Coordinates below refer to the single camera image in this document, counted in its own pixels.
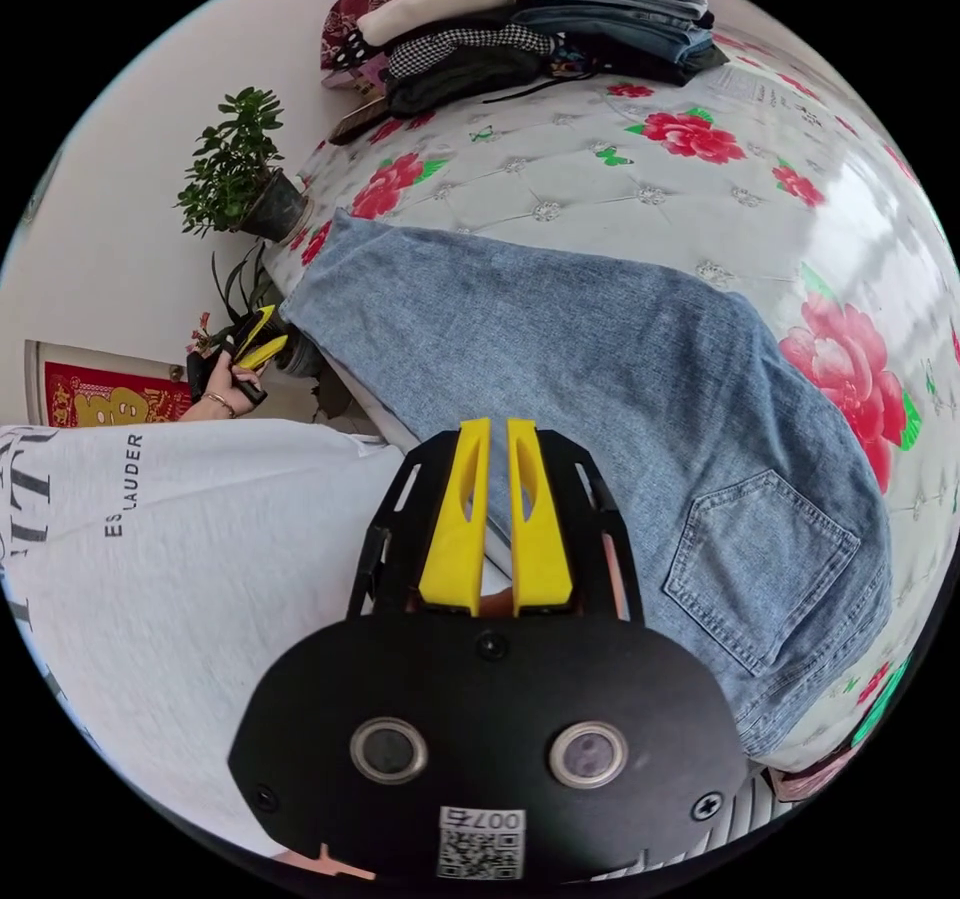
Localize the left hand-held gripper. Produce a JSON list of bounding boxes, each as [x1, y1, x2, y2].
[[185, 304, 291, 407]]

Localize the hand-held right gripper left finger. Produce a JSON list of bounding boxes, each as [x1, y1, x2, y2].
[[417, 417, 493, 614]]

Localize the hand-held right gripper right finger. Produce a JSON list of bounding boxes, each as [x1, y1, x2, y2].
[[506, 417, 578, 612]]

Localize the light blue jeans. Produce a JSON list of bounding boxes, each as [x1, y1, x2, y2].
[[277, 207, 896, 760]]

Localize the person's left forearm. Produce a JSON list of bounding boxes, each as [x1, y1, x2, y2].
[[178, 391, 238, 425]]

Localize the person's left hand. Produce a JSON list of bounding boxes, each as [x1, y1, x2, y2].
[[196, 355, 256, 411]]

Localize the person's right hand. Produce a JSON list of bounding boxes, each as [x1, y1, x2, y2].
[[273, 843, 378, 882]]

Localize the long-leaved potted plant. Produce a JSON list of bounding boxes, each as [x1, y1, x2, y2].
[[185, 237, 355, 422]]

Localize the bushy potted plant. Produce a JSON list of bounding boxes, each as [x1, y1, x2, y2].
[[175, 85, 313, 245]]

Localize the person's body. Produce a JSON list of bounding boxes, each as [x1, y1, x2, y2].
[[0, 418, 519, 864]]

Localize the bed with floral sheet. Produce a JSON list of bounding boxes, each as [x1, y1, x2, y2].
[[262, 32, 960, 804]]

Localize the pile of clothes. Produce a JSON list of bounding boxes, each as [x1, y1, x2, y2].
[[356, 0, 733, 120]]

